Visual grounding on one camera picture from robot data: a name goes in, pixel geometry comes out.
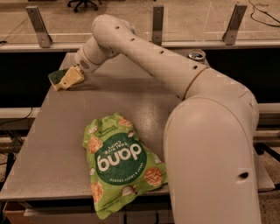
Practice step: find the black office chair base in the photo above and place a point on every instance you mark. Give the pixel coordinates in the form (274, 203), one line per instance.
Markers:
(86, 3)

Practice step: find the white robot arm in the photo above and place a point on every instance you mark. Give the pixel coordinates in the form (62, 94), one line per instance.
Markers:
(208, 138)

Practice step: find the middle metal bracket post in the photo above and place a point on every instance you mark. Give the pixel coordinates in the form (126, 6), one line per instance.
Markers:
(157, 24)

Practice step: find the metal rail bar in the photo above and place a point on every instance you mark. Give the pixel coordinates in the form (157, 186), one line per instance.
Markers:
(206, 45)

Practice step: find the green Dang chips bag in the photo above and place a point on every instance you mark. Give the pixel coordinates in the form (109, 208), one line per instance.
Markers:
(120, 166)

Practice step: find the left metal bracket post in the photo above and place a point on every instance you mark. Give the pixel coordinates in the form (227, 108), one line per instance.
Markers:
(44, 39)

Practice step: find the blue drink can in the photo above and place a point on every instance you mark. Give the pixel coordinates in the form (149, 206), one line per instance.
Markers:
(197, 55)

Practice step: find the metal bracket post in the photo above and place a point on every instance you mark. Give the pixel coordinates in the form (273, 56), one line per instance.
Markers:
(157, 24)
(230, 35)
(44, 39)

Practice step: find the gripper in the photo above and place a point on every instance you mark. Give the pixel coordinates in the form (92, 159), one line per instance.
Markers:
(82, 62)

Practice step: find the green and yellow sponge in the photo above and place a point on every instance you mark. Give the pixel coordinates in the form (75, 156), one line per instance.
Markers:
(58, 79)

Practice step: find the right metal bracket post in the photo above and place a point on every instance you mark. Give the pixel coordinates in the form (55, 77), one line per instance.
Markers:
(230, 35)

